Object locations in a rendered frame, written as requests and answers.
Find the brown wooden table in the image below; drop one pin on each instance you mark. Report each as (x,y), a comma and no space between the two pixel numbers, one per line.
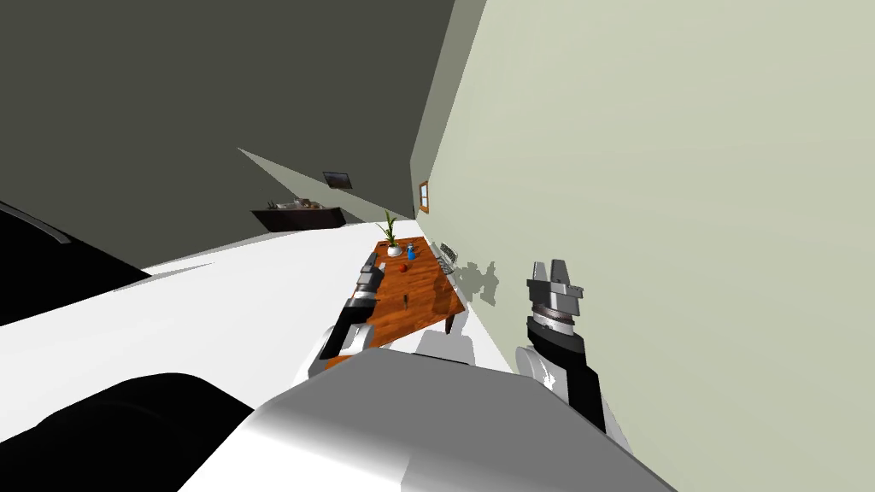
(417,294)

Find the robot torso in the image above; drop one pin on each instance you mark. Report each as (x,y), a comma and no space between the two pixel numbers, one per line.
(437,424)

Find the dark sideboard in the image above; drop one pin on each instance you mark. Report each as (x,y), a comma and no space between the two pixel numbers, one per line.
(301,219)

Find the dark framed wall picture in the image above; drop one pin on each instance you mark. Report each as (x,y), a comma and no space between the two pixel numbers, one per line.
(338,180)

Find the blue bottle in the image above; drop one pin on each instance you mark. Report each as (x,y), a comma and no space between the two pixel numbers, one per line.
(411,253)

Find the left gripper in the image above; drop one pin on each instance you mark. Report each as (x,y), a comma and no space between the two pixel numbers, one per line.
(371,277)

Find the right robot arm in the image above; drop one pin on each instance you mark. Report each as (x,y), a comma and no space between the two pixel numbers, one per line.
(573,372)

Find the green plant in white pot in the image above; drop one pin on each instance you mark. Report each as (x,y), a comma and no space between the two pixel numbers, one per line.
(392,239)

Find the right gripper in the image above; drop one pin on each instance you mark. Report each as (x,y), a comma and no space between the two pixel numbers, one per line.
(555,298)

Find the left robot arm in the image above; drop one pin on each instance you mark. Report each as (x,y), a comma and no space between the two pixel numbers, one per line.
(123,437)

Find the wooden framed window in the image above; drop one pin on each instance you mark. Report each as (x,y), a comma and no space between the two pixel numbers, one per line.
(424,197)

